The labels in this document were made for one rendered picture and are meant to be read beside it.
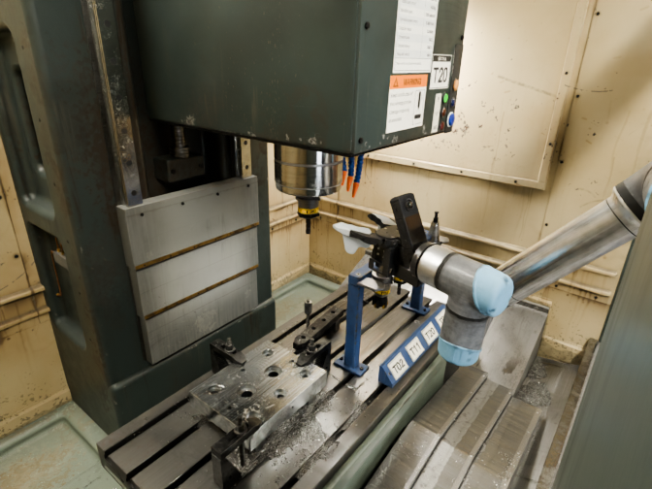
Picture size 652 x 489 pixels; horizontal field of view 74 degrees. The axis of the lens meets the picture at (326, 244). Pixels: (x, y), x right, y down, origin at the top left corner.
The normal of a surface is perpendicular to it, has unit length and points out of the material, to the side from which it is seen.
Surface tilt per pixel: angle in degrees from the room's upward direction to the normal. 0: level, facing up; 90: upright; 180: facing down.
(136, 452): 0
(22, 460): 0
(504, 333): 24
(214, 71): 90
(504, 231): 90
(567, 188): 89
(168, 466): 0
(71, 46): 90
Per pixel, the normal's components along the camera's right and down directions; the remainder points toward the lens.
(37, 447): 0.03, -0.92
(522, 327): -0.22, -0.71
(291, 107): -0.61, 0.30
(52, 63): 0.79, 0.26
